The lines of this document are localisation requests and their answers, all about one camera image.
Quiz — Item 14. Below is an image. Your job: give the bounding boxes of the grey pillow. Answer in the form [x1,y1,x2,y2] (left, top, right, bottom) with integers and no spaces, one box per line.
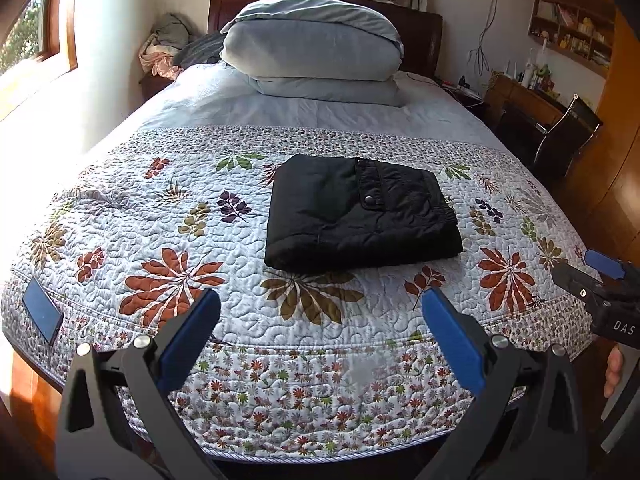
[220,0,405,81]
[244,75,404,107]

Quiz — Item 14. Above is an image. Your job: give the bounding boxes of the wooden desk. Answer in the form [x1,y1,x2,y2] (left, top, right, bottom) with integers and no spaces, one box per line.
[484,72,566,132]

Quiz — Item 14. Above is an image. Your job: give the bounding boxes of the bottom grey pillow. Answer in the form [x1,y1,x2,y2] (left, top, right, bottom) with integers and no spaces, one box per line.
[244,75,404,107]

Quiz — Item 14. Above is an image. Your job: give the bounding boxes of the dark wooden headboard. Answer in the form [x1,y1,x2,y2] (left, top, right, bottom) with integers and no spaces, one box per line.
[206,0,444,78]

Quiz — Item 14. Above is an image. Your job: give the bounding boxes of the wooden framed window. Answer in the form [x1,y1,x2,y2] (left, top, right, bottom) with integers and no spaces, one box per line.
[1,0,77,74]

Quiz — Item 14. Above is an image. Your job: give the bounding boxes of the hanging white cables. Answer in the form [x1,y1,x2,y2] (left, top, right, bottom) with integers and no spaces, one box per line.
[466,0,504,79]

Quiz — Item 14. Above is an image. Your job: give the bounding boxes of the black padded pants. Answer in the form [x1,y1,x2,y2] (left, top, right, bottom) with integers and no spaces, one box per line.
[265,155,462,275]

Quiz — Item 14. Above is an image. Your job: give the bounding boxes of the black metal chair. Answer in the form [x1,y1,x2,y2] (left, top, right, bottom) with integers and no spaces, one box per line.
[532,93,603,185]

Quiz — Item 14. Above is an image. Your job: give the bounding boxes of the person right hand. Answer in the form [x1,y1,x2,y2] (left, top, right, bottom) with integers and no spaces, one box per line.
[603,344,625,399]

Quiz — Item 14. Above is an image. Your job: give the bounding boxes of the floral quilted bedspread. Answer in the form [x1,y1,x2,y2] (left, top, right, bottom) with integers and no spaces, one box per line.
[1,63,592,462]

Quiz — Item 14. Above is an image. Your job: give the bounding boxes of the top grey pillow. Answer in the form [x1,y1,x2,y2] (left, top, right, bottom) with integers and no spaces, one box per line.
[220,0,405,81]

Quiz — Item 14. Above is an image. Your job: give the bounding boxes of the wooden wall shelf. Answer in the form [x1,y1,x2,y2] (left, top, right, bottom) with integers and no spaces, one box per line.
[528,0,615,78]

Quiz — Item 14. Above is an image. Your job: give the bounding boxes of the wooden wardrobe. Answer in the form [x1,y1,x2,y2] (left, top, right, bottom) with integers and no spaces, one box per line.
[556,0,639,264]

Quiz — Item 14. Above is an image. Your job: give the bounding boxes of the pile of clothes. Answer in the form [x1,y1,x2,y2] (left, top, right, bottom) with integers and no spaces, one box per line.
[138,13,224,80]

